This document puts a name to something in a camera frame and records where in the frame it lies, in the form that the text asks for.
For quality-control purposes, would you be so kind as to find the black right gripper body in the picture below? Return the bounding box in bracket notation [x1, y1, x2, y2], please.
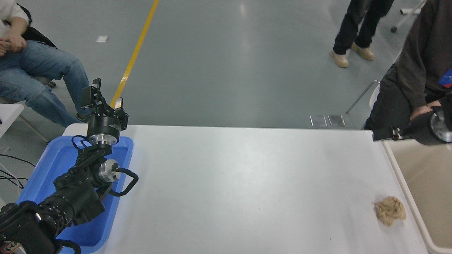
[410, 110, 447, 146]

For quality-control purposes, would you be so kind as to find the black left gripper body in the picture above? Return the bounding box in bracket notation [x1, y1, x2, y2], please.
[87, 115, 121, 139]

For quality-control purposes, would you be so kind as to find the person's hand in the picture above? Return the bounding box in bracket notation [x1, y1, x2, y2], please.
[410, 101, 442, 122]

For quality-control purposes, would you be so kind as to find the person's left hand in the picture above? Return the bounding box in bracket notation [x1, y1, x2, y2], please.
[7, 30, 27, 53]

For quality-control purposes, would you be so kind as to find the white chair with metal leg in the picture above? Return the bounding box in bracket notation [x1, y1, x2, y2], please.
[346, 80, 381, 114]

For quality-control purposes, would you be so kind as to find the blue plastic tray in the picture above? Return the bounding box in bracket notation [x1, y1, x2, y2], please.
[16, 135, 135, 254]

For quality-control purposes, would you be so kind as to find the large pale plastic bin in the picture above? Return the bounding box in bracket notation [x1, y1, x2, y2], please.
[381, 139, 452, 254]

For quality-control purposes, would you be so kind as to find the person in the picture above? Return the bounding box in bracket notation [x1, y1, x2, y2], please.
[329, 0, 394, 68]
[364, 0, 452, 130]
[0, 0, 92, 127]

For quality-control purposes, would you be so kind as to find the crumpled tan paper ball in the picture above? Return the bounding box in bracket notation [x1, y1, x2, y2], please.
[374, 196, 406, 227]

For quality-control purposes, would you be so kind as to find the black office chair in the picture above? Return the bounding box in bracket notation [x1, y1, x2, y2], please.
[16, 4, 57, 89]

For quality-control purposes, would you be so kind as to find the small white side table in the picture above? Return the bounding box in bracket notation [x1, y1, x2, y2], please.
[0, 103, 50, 143]

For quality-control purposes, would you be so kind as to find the white rolling stand base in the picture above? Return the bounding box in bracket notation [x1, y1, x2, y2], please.
[391, 0, 426, 33]

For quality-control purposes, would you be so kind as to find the black floor cable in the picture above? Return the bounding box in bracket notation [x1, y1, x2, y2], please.
[0, 153, 36, 167]
[0, 169, 25, 189]

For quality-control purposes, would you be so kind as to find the white floor cable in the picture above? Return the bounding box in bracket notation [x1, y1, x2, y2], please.
[0, 162, 22, 196]

